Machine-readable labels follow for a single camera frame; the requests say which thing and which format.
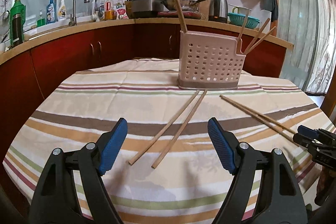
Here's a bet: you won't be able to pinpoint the wooden chopstick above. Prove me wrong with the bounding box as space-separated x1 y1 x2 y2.
220 94 297 135
220 95 299 146
238 10 250 41
128 90 199 165
174 0 187 33
244 26 277 55
243 18 270 55
151 89 208 169

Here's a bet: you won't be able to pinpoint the red kitchen cabinets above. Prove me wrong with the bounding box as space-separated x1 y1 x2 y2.
0 23 288 151

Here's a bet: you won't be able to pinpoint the chrome kitchen faucet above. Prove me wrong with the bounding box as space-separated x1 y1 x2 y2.
60 0 77 27

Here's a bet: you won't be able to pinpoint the wooden chopstick in holder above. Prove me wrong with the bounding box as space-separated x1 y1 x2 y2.
174 0 187 33
244 26 277 55
238 10 250 41
243 18 270 55

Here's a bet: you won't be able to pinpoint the sheer window curtain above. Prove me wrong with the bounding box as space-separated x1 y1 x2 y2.
277 0 335 95

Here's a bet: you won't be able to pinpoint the striped tablecloth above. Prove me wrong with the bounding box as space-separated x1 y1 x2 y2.
3 59 335 223

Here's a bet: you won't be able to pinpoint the pink perforated utensil holder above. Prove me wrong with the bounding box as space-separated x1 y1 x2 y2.
178 31 246 90

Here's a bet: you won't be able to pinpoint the teal plastic colander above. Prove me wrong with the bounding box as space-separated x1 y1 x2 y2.
228 12 260 30

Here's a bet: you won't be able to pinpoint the stainless electric kettle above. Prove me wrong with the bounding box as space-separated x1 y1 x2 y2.
208 0 228 23

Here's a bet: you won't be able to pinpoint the wooden cutting board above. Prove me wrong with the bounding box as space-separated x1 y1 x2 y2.
198 0 210 20

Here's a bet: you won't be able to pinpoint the green soap dispenser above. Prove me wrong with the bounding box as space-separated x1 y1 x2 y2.
37 10 46 27

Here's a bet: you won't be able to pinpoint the white spray cleaner bottle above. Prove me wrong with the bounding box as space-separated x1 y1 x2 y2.
58 0 67 20

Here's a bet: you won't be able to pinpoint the blue detergent bottle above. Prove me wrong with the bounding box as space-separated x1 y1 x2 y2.
46 0 56 24

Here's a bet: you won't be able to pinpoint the green thermos flask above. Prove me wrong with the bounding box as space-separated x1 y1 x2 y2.
10 0 26 47

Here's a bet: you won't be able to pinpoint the cooking oil bottle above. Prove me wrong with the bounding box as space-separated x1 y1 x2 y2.
104 0 114 20

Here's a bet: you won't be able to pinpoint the pink packaged bottle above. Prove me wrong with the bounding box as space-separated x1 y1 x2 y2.
115 0 128 20

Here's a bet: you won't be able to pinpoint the knife block with knives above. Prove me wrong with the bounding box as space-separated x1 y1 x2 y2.
125 0 134 19

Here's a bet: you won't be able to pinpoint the steel wok with handle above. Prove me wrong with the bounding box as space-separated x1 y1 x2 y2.
162 0 208 11

